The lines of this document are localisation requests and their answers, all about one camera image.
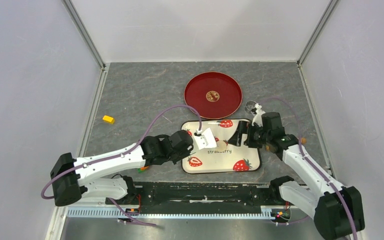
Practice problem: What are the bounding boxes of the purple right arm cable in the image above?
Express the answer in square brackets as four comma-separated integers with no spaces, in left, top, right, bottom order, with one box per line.
[258,96,359,240]

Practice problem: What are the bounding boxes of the round red lacquer tray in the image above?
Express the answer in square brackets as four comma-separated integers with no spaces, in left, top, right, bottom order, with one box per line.
[183,71,243,120]

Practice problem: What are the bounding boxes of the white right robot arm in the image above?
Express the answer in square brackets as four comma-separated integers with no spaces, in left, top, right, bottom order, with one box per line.
[228,112,366,240]

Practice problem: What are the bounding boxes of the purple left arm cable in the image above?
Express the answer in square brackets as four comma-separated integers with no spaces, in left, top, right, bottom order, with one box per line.
[40,104,203,228]

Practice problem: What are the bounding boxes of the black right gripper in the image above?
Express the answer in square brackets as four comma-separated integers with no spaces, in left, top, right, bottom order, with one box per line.
[228,121,271,149]

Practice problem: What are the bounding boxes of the white strawberry enamel tray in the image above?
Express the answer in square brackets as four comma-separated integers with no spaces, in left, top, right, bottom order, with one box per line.
[181,118,262,174]

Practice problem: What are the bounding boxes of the small yellow block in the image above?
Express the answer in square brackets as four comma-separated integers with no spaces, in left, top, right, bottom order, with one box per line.
[102,115,115,124]

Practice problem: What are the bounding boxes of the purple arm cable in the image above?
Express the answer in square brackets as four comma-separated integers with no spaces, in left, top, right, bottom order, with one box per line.
[258,96,359,240]
[40,104,203,228]

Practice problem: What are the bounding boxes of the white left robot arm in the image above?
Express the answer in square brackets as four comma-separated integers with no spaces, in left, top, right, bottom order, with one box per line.
[50,130,194,207]

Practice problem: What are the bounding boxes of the orange horseshoe magnet toy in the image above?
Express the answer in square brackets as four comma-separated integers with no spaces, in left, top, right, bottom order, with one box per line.
[137,166,150,173]

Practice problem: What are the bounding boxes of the white slotted cable duct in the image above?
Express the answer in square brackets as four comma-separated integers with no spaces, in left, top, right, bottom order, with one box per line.
[66,206,283,220]

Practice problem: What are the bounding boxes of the wooden dough roller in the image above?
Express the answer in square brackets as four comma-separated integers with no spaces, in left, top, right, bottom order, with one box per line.
[265,137,307,153]

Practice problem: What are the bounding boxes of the small metal cup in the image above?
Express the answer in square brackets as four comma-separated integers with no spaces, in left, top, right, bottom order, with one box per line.
[244,100,257,114]

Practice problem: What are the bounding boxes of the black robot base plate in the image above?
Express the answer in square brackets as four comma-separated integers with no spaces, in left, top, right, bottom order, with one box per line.
[115,180,287,214]

